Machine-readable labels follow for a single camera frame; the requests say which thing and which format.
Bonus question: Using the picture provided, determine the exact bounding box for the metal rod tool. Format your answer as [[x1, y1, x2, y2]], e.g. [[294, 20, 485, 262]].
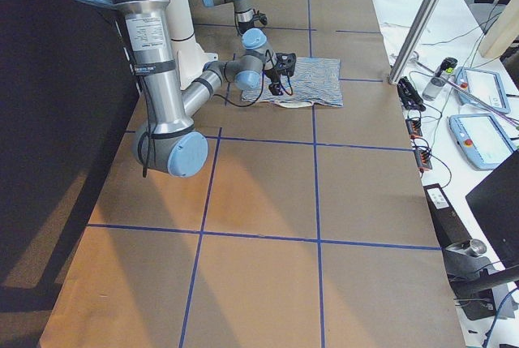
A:
[[414, 57, 518, 130]]

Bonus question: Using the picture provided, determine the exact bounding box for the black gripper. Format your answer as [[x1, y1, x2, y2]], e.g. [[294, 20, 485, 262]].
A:
[[267, 67, 285, 96]]

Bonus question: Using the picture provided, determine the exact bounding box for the orange terminal block far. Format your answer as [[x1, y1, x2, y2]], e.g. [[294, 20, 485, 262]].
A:
[[405, 117, 423, 140]]

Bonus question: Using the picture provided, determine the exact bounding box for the orange terminal block near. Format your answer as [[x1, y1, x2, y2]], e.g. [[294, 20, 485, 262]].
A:
[[411, 137, 433, 176]]

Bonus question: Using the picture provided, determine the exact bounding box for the striped polo shirt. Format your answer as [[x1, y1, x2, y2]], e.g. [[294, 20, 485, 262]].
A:
[[258, 58, 344, 108]]

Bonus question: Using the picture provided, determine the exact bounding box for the clear water bottle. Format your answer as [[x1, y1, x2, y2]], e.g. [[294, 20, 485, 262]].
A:
[[422, 57, 458, 101]]

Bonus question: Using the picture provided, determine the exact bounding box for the wooden post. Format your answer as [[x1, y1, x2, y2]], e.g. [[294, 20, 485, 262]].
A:
[[481, 0, 519, 60]]

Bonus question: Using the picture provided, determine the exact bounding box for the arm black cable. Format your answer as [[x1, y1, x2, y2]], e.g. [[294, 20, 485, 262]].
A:
[[139, 49, 295, 178]]

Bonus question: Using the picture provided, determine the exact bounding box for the far teach pendant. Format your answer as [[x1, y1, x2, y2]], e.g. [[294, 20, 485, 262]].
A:
[[456, 67, 511, 114]]

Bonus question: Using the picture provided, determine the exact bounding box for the aluminium frame post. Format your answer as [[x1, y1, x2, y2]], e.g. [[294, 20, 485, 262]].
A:
[[388, 0, 439, 85]]

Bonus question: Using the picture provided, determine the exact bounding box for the near teach pendant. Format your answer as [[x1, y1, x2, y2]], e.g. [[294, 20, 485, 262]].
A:
[[448, 113, 517, 170]]

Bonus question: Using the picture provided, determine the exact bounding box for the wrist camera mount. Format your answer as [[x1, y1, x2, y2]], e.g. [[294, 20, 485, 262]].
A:
[[276, 52, 297, 76], [251, 10, 268, 26]]

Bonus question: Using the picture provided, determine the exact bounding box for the white pedestal column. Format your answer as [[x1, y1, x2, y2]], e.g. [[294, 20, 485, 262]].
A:
[[165, 0, 218, 90]]

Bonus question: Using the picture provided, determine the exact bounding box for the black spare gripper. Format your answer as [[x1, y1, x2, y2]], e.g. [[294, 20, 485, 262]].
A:
[[397, 76, 426, 112]]

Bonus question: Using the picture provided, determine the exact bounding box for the teach pendant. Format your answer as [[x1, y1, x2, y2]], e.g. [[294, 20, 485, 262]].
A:
[[456, 67, 511, 114], [448, 113, 517, 170]]

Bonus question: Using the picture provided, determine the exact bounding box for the orange terminal block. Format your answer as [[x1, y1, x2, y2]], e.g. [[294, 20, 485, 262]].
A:
[[405, 117, 423, 140], [411, 137, 433, 176]]

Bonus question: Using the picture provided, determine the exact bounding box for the black power box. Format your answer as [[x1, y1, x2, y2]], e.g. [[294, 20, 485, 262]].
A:
[[423, 183, 472, 248]]

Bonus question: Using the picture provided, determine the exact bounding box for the black monitor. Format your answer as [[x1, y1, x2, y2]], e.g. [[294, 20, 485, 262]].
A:
[[465, 152, 519, 267]]

